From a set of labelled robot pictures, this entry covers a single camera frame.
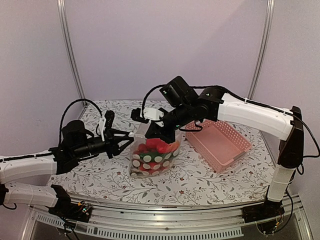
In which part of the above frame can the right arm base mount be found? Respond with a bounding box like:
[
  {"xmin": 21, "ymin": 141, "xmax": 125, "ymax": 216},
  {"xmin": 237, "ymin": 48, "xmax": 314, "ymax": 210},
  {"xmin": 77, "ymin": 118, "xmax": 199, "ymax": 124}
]
[{"xmin": 241, "ymin": 202, "xmax": 285, "ymax": 235}]

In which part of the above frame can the red chili pepper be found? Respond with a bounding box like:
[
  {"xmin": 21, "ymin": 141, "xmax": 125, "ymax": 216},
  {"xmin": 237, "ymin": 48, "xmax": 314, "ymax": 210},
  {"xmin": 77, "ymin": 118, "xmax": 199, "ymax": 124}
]
[{"xmin": 156, "ymin": 141, "xmax": 180, "ymax": 154}]

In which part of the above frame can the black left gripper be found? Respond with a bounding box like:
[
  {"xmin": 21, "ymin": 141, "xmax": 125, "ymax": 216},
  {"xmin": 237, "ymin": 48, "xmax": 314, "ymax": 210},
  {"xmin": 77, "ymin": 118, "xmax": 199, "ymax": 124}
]
[{"xmin": 73, "ymin": 128, "xmax": 134, "ymax": 160}]

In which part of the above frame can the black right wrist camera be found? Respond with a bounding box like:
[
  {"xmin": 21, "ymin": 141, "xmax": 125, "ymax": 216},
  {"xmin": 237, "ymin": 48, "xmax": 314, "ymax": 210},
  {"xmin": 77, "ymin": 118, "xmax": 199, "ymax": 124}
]
[{"xmin": 130, "ymin": 107, "xmax": 165, "ymax": 124}]

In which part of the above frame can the clear zip top bag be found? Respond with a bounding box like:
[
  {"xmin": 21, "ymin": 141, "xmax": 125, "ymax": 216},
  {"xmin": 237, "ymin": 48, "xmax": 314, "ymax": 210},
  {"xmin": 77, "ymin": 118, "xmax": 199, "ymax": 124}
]
[{"xmin": 129, "ymin": 123, "xmax": 183, "ymax": 178}]

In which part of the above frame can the right aluminium frame post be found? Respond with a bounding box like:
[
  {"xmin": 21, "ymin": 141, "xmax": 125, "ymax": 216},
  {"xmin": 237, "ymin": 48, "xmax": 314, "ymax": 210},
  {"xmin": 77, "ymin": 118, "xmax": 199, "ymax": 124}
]
[{"xmin": 247, "ymin": 0, "xmax": 275, "ymax": 100}]

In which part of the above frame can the pink plastic basket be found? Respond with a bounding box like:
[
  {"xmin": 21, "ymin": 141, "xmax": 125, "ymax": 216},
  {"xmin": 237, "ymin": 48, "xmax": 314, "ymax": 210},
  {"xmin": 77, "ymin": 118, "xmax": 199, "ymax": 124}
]
[{"xmin": 185, "ymin": 119, "xmax": 252, "ymax": 173}]

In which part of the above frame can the red wrinkled apple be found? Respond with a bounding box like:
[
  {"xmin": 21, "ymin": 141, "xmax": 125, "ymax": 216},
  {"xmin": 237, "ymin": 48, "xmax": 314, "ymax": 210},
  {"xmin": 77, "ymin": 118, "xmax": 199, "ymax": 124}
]
[{"xmin": 145, "ymin": 138, "xmax": 163, "ymax": 150}]

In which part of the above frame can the floral table cloth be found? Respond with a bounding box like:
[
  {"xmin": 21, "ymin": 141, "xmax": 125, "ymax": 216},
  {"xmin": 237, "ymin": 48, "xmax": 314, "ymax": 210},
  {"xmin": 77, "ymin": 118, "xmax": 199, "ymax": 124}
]
[{"xmin": 46, "ymin": 99, "xmax": 282, "ymax": 207}]

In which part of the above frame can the aluminium frame post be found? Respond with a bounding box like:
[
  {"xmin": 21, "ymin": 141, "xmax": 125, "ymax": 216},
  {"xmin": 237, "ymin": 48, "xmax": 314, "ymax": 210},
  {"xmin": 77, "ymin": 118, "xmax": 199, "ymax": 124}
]
[
  {"xmin": 56, "ymin": 0, "xmax": 85, "ymax": 98},
  {"xmin": 247, "ymin": 0, "xmax": 275, "ymax": 100}
]

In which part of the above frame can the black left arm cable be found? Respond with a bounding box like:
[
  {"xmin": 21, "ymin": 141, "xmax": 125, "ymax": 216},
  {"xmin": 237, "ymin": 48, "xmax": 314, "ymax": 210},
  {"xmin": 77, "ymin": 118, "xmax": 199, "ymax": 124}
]
[{"xmin": 58, "ymin": 98, "xmax": 103, "ymax": 141}]

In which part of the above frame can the aluminium front rail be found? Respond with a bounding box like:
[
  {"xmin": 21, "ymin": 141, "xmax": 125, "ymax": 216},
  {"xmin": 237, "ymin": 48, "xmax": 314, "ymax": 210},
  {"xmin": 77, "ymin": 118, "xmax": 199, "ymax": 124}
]
[{"xmin": 21, "ymin": 194, "xmax": 316, "ymax": 240}]

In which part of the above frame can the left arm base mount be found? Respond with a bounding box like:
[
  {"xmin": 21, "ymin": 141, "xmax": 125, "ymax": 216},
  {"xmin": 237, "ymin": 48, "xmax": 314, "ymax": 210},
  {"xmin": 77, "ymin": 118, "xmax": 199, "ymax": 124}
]
[{"xmin": 47, "ymin": 201, "xmax": 93, "ymax": 223}]

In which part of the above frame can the left aluminium frame post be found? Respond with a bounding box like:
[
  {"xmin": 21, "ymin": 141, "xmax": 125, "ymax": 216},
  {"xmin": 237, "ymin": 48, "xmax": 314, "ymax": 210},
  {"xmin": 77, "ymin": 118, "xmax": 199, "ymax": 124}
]
[{"xmin": 56, "ymin": 0, "xmax": 85, "ymax": 98}]

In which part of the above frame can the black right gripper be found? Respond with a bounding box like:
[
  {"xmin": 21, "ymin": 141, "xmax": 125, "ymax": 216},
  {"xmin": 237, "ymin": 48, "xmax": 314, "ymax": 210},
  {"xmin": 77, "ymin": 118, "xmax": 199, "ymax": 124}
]
[{"xmin": 145, "ymin": 101, "xmax": 194, "ymax": 143}]

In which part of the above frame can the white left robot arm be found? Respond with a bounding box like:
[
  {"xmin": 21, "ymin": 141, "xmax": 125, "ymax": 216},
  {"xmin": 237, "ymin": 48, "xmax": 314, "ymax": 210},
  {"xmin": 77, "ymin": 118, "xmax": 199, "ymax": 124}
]
[{"xmin": 0, "ymin": 120, "xmax": 134, "ymax": 217}]

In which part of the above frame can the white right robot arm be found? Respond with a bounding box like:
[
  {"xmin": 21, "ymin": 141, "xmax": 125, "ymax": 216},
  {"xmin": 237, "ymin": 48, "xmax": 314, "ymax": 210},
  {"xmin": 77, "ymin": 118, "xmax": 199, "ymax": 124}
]
[{"xmin": 139, "ymin": 76, "xmax": 304, "ymax": 219}]

